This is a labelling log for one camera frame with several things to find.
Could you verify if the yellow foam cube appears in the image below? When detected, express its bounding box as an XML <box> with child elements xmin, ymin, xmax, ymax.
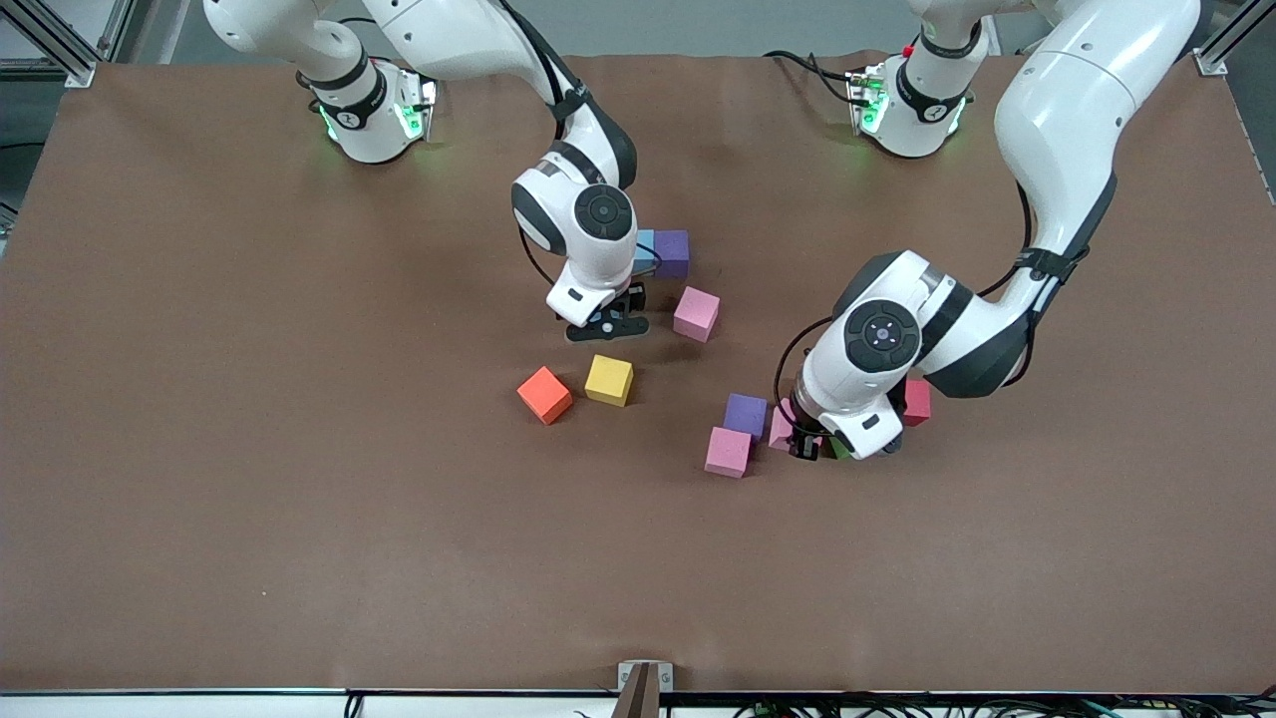
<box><xmin>584</xmin><ymin>354</ymin><xmax>635</xmax><ymax>408</ymax></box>

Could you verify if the metal base connector box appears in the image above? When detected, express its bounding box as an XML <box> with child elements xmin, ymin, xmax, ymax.
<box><xmin>847</xmin><ymin>62</ymin><xmax>890</xmax><ymax>136</ymax></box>
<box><xmin>397</xmin><ymin>65</ymin><xmax>440</xmax><ymax>143</ymax></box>

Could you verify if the orange foam cube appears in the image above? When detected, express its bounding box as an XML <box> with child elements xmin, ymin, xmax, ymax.
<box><xmin>516</xmin><ymin>366</ymin><xmax>574</xmax><ymax>426</ymax></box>

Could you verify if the black arm base cable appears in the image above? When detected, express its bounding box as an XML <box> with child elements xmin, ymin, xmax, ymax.
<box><xmin>763</xmin><ymin>50</ymin><xmax>866</xmax><ymax>106</ymax></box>

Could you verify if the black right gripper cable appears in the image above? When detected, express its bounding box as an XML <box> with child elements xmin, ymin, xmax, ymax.
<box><xmin>516</xmin><ymin>224</ymin><xmax>664</xmax><ymax>292</ymax></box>

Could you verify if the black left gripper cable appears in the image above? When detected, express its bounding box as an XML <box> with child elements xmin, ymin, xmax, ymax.
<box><xmin>773</xmin><ymin>179</ymin><xmax>1038</xmax><ymax>435</ymax></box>

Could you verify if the purple foam cube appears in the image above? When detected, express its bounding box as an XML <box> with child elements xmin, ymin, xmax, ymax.
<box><xmin>653</xmin><ymin>229</ymin><xmax>692</xmax><ymax>279</ymax></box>
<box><xmin>723</xmin><ymin>393</ymin><xmax>770</xmax><ymax>442</ymax></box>

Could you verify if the aluminium frame post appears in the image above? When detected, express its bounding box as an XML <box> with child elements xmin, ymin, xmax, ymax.
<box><xmin>1193</xmin><ymin>0</ymin><xmax>1276</xmax><ymax>77</ymax></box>
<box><xmin>0</xmin><ymin>0</ymin><xmax>141</xmax><ymax>89</ymax></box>

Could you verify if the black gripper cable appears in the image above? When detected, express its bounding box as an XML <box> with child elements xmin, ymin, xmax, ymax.
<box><xmin>516</xmin><ymin>224</ymin><xmax>664</xmax><ymax>292</ymax></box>
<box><xmin>773</xmin><ymin>179</ymin><xmax>1038</xmax><ymax>435</ymax></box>

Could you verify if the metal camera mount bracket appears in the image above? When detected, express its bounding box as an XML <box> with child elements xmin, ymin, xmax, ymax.
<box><xmin>613</xmin><ymin>661</ymin><xmax>674</xmax><ymax>718</ymax></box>

